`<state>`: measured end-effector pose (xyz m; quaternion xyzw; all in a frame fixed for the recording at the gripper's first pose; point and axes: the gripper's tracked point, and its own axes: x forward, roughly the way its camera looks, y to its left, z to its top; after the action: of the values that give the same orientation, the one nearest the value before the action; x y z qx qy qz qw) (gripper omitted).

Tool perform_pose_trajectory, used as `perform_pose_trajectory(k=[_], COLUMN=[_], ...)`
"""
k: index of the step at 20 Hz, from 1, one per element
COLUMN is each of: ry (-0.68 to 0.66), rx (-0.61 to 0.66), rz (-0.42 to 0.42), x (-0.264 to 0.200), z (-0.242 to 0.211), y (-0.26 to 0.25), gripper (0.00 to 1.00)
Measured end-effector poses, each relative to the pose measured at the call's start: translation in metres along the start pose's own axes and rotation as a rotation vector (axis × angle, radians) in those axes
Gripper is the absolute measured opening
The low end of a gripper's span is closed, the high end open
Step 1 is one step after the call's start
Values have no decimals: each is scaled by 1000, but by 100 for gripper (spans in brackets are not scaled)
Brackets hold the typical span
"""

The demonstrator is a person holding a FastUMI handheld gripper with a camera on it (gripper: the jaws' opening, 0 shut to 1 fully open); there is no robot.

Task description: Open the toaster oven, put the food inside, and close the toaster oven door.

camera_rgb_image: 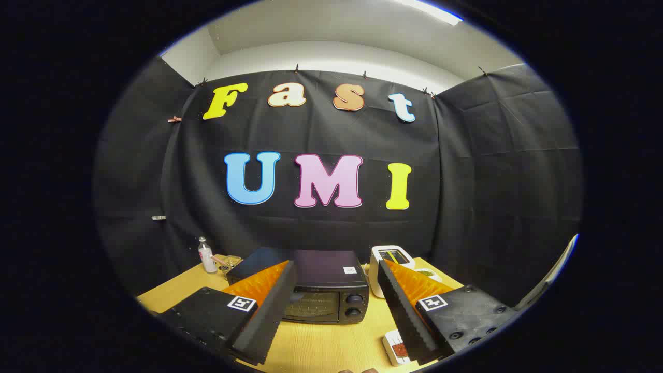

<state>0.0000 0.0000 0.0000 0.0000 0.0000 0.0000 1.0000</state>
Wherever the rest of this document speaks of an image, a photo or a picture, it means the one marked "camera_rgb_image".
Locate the clear bottle with red label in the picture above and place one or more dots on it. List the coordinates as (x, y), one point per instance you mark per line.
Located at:
(208, 260)

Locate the white bread toaster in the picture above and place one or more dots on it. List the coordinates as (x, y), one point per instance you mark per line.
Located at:
(374, 272)

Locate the striped straw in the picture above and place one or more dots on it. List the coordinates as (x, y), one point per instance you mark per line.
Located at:
(220, 260)

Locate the red meat slice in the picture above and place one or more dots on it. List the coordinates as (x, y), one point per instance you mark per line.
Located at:
(400, 350)

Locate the white rectangular plate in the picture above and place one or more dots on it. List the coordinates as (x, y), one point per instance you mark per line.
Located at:
(388, 342)

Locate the clear plastic container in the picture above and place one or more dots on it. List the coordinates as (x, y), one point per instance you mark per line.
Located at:
(231, 263)

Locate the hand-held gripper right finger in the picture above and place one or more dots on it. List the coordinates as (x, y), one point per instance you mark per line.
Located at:
(401, 311)

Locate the white divided dish with beans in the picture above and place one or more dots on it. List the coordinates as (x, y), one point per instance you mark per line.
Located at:
(428, 271)

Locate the black toaster oven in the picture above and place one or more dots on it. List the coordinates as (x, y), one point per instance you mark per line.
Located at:
(326, 269)

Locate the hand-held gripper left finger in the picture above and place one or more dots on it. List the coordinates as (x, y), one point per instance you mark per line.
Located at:
(272, 316)

